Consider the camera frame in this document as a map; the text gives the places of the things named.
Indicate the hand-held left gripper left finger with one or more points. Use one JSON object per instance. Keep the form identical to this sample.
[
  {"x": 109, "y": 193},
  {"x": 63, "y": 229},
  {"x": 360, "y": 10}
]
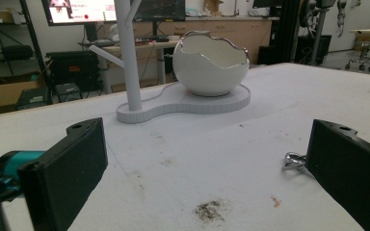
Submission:
[{"x": 64, "y": 173}]

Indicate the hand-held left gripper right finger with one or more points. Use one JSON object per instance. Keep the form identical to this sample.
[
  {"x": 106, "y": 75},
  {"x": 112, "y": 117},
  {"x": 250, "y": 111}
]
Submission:
[{"x": 350, "y": 170}]

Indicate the brown cardboard box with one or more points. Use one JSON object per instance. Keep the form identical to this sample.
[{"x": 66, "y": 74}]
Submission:
[{"x": 6, "y": 93}]

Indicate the black equipment case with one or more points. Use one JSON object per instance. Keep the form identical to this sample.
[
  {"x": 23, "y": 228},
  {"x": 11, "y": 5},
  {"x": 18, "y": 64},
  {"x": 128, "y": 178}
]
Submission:
[{"x": 72, "y": 69}]

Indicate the white tree-shaped jewelry stand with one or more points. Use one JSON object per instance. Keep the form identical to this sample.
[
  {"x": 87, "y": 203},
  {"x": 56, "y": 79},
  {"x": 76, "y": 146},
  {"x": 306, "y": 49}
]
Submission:
[{"x": 131, "y": 64}]

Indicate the black metal shelf rack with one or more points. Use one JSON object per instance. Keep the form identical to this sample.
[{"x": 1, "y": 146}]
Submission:
[{"x": 32, "y": 38}]

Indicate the grey metal stand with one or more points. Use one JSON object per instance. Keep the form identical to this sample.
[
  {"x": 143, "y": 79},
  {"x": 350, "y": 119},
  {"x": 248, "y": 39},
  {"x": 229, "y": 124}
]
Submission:
[{"x": 318, "y": 35}]

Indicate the white felt table cover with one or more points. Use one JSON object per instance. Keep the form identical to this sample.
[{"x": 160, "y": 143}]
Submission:
[{"x": 205, "y": 154}]

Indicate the wooden desk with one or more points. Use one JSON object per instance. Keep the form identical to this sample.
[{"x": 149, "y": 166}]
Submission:
[{"x": 151, "y": 45}]

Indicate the lit computer monitor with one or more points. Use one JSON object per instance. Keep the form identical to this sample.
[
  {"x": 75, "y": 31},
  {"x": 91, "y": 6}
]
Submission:
[{"x": 83, "y": 11}]

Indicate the white eggshell-shaped bowl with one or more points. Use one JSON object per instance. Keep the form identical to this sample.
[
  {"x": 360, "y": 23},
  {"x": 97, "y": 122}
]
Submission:
[{"x": 205, "y": 77}]

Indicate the beige wooden cabinet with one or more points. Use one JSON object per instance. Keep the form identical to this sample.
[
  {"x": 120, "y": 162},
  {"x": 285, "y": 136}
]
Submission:
[{"x": 234, "y": 32}]

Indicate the dark computer monitor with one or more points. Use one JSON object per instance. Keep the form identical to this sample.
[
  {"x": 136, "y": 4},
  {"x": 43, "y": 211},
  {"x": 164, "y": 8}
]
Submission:
[{"x": 160, "y": 9}]

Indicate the black metal post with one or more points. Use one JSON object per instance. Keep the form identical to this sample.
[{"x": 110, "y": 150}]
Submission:
[{"x": 284, "y": 29}]

